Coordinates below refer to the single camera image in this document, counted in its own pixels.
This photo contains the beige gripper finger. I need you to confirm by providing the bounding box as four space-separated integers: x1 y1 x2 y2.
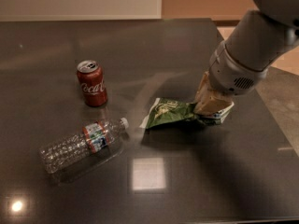
193 90 233 115
194 72 211 105

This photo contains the green jalapeno chip bag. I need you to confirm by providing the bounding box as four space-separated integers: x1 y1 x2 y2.
140 98 235 129

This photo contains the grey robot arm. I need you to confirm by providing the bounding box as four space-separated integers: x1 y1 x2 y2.
194 0 299 115

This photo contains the clear plastic water bottle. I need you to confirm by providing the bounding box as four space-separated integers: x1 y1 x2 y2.
39 118 129 174

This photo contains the red Coca-Cola can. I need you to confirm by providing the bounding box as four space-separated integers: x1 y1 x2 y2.
77 60 107 107

